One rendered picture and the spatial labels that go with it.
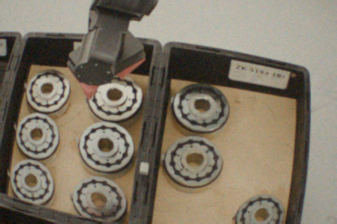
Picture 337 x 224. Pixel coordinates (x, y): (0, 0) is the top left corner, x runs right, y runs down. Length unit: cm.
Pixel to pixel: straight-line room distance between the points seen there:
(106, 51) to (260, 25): 85
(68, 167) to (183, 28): 51
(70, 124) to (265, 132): 37
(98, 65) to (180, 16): 79
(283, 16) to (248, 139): 48
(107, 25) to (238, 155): 51
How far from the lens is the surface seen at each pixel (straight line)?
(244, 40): 179
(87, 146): 143
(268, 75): 150
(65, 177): 143
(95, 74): 106
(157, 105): 139
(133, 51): 118
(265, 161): 148
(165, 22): 180
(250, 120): 152
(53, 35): 150
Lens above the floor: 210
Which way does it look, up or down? 57 degrees down
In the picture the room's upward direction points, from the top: 7 degrees clockwise
